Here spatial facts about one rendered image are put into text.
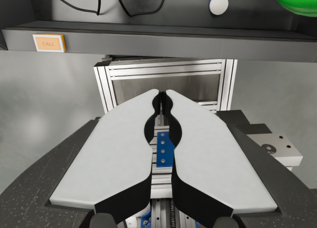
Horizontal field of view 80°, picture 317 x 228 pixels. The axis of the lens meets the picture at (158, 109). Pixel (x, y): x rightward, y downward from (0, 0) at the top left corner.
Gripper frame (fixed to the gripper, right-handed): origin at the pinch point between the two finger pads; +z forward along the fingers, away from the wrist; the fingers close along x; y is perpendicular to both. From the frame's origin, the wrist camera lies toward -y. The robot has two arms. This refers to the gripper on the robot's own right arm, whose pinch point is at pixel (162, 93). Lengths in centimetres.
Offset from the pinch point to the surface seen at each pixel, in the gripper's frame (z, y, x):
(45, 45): 25.2, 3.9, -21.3
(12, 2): 32.1, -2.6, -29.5
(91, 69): 121, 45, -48
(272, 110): 122, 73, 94
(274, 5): 38.5, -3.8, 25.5
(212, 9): 36.9, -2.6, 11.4
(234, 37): 26.7, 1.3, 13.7
